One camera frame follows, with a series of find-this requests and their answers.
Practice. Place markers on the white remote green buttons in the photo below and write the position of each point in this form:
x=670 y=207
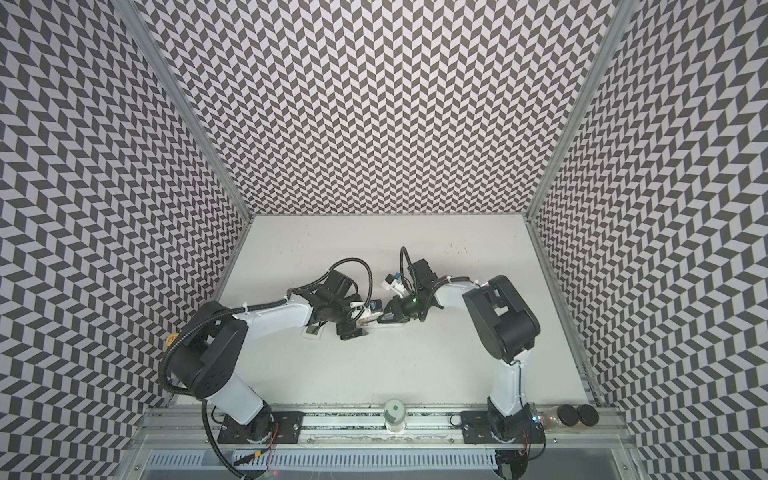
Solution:
x=376 y=324

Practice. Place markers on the clear jar black lid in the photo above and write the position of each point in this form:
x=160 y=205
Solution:
x=559 y=417

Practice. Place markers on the aluminium corner post left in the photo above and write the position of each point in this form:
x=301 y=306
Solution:
x=139 y=30

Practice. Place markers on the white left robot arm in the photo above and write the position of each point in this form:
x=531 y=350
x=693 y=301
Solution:
x=201 y=362

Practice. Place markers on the aluminium corner post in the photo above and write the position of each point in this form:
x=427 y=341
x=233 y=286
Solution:
x=139 y=30
x=612 y=40

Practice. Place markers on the white TCL remote control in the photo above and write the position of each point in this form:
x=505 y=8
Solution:
x=314 y=332

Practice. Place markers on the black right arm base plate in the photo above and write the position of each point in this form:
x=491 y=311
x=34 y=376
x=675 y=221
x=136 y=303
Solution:
x=476 y=429

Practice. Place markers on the aluminium front rail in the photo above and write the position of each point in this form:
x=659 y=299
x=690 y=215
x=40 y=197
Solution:
x=430 y=427

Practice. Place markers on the aluminium corner post right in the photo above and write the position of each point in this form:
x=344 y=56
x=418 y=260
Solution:
x=612 y=40

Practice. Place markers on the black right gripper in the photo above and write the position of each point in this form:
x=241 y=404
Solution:
x=395 y=310

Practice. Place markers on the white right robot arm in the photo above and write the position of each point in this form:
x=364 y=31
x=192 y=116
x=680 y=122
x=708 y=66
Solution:
x=505 y=325

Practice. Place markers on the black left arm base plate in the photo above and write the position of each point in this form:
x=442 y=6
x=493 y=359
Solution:
x=278 y=427

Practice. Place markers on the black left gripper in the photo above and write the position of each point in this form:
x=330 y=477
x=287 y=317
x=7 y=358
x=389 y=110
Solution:
x=351 y=332

